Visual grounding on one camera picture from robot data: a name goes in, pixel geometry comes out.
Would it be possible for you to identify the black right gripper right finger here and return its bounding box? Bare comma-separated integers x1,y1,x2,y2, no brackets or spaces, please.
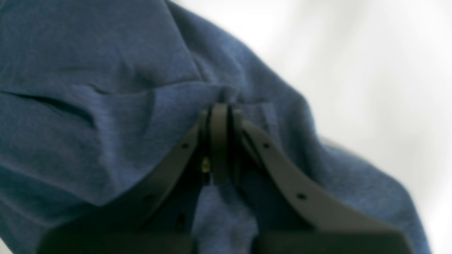
231,108,415,254

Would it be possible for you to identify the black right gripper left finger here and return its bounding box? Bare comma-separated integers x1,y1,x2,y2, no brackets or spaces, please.
37,103,229,254

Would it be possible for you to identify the blue T-shirt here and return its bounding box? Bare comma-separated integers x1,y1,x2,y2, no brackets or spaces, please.
1,0,431,254

